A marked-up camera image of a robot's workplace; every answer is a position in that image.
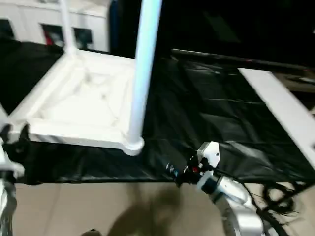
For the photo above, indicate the white plastic table top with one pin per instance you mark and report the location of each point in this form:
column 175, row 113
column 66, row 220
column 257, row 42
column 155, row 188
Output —
column 83, row 103

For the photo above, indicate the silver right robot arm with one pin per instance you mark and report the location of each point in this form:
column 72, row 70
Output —
column 231, row 191

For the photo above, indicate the black plastic mat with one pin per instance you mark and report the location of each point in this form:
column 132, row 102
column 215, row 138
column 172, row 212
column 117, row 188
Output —
column 206, row 108

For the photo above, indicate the grey left robot foot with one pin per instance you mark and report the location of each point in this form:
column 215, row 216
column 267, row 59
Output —
column 91, row 233

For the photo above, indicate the flat white board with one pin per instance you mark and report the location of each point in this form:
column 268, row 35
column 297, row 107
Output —
column 280, row 103

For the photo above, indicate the white cabinet with glass doors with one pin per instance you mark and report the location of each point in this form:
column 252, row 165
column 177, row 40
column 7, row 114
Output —
column 29, row 19

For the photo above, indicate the large black screen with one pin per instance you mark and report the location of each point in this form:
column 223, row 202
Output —
column 221, row 24

